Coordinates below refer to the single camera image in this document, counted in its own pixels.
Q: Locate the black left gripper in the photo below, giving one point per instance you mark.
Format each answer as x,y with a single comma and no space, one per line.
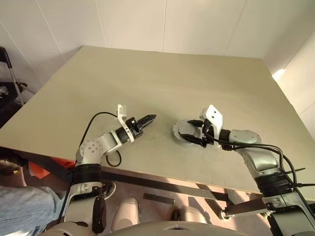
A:
135,129

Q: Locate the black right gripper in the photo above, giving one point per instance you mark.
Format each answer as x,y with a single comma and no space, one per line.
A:
207,140

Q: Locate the silver motor housing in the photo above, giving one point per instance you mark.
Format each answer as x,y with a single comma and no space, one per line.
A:
175,129

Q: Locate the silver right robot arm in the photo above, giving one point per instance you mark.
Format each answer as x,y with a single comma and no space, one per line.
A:
261,157

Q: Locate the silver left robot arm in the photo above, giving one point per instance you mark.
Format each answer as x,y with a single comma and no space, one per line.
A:
98,145

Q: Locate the black white sneaker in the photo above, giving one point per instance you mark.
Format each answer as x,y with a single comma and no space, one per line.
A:
110,189

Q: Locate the beige rounded robot leg cover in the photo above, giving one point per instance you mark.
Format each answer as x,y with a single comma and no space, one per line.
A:
125,212
190,215

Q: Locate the small table caster wheel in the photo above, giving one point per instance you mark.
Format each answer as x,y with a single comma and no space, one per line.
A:
225,214

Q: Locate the grey robot torso top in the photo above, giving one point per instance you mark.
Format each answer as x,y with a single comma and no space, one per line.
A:
172,229

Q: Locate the black zip tie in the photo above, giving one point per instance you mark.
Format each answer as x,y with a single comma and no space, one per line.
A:
299,170
306,185

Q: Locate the orange object under table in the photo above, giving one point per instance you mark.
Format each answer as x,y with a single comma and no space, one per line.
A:
39,172

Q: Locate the black cart with metal pole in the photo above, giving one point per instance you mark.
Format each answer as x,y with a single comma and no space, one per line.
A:
7,96

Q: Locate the bystander blue jeans leg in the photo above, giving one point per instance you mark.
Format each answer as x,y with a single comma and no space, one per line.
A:
22,209

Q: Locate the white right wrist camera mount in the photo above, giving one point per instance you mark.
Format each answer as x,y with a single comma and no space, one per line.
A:
214,114

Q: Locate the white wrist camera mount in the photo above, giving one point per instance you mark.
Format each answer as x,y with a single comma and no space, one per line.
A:
121,110
214,114

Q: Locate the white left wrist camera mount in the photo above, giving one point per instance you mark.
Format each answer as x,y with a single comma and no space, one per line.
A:
121,110

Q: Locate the black metal table frame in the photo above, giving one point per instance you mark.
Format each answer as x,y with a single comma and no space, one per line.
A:
160,183

